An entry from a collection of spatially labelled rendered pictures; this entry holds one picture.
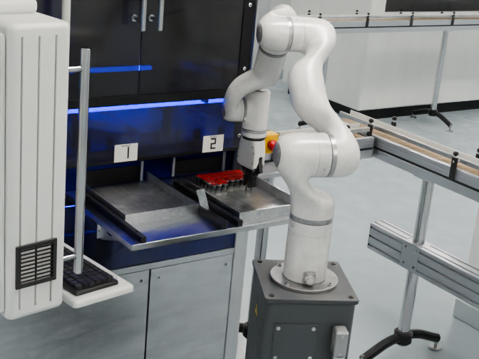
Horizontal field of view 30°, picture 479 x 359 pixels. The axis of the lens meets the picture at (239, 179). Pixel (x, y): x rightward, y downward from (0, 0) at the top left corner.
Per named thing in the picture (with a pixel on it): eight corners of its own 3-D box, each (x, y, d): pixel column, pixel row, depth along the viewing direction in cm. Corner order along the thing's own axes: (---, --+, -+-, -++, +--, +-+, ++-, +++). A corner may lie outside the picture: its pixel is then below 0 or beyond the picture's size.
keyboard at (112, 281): (1, 246, 266) (1, 238, 265) (41, 236, 276) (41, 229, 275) (75, 297, 239) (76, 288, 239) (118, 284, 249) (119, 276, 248)
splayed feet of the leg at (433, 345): (348, 367, 375) (353, 338, 371) (433, 342, 403) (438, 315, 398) (361, 377, 369) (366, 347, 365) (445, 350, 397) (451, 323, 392)
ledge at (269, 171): (234, 168, 339) (234, 163, 338) (261, 164, 346) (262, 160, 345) (255, 179, 328) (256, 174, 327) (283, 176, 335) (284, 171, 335)
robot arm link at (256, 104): (243, 131, 291) (270, 131, 294) (246, 91, 287) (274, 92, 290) (237, 124, 299) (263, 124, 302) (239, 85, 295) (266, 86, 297)
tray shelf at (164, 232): (63, 196, 294) (63, 191, 294) (238, 174, 333) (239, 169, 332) (131, 251, 257) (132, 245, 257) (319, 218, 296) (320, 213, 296)
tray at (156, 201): (77, 189, 296) (78, 179, 295) (146, 180, 311) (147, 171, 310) (125, 225, 270) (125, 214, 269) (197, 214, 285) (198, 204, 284)
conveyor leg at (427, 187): (386, 341, 385) (413, 172, 360) (401, 337, 390) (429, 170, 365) (401, 350, 378) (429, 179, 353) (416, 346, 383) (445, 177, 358)
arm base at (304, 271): (344, 295, 242) (353, 231, 237) (276, 293, 240) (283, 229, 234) (329, 266, 260) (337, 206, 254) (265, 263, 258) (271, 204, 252)
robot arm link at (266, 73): (240, 54, 270) (222, 127, 291) (291, 55, 274) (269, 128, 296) (235, 35, 276) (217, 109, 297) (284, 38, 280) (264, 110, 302)
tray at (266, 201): (183, 188, 307) (184, 179, 305) (246, 179, 321) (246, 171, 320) (239, 223, 280) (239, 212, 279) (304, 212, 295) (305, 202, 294)
